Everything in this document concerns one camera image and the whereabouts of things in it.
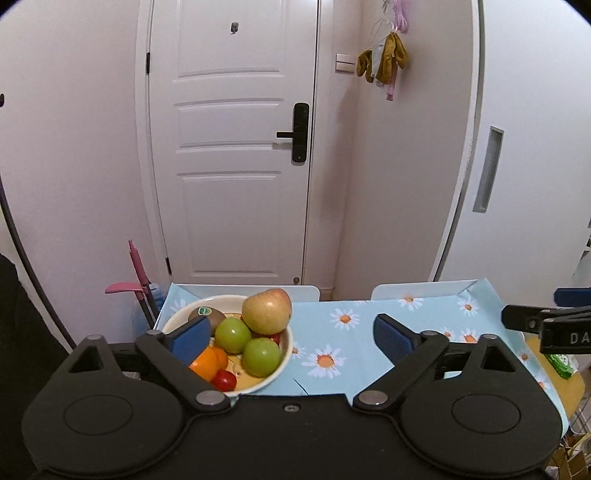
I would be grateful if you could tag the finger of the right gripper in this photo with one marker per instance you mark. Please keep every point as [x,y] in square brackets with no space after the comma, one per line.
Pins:
[572,297]
[524,318]

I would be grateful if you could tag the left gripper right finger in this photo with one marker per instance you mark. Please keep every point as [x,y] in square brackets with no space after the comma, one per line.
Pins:
[412,354]

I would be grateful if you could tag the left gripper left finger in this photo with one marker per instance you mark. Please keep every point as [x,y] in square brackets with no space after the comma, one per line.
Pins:
[171,355]

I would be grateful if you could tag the large orange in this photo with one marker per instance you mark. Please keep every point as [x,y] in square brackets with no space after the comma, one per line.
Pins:
[207,364]

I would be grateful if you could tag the red tomato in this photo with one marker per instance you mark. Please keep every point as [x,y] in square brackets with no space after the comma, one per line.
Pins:
[224,381]
[276,338]

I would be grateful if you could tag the green apple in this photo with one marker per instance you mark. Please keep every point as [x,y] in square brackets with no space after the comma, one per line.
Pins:
[232,335]
[260,357]

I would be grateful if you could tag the yellow red apple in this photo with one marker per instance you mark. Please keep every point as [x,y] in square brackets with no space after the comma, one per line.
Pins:
[268,312]

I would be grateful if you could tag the small orange mandarin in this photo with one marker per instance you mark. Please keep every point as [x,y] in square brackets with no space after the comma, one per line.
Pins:
[221,357]

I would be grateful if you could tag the green white snack packet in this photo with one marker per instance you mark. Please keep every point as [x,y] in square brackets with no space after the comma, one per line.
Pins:
[564,365]

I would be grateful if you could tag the brown kiwi with sticker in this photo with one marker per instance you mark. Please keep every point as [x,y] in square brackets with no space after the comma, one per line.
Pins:
[213,316]

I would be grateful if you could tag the blue daisy tablecloth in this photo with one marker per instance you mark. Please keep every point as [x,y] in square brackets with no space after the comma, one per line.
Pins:
[333,341]

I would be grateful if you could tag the white wardrobe sliding door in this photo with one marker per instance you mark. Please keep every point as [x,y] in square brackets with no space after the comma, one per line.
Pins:
[524,218]

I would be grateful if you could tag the black garment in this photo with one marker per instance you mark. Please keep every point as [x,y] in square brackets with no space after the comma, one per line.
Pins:
[30,354]

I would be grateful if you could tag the black clothes rack pole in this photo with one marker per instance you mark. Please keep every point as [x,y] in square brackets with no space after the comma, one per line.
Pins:
[36,285]

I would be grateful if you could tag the white panel door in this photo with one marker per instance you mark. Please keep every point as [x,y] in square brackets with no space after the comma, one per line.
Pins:
[215,81]

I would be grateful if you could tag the hanging clothes on hanger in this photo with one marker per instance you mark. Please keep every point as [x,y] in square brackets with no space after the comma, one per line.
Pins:
[386,53]

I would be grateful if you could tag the pink dustpan handle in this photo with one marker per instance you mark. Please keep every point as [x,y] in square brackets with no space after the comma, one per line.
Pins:
[122,287]

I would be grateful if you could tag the black door lock handle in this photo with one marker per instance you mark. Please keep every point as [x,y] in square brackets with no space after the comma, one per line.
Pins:
[298,135]

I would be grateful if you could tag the white wall switch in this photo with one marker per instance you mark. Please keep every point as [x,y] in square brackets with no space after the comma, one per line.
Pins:
[345,63]

